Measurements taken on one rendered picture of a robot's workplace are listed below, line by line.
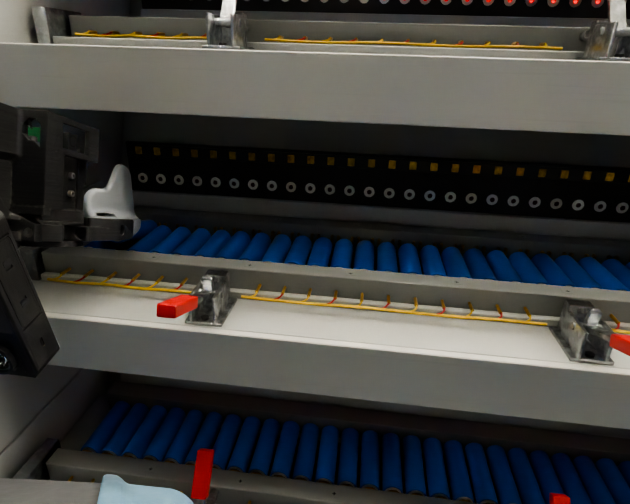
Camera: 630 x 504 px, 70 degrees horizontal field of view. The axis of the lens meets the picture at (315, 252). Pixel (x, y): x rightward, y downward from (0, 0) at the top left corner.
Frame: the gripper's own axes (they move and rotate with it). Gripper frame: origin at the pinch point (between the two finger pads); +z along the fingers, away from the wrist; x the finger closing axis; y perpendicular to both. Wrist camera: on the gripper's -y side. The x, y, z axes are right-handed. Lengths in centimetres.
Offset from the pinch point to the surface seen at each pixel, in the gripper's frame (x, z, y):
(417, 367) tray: -26.7, -7.7, -7.5
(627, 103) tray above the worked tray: -38.6, -6.9, 10.9
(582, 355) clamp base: -37.5, -7.0, -5.8
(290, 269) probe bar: -16.7, -3.1, -2.0
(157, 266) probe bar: -5.8, -3.5, -2.6
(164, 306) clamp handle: -11.2, -13.7, -3.7
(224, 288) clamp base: -12.3, -6.0, -3.6
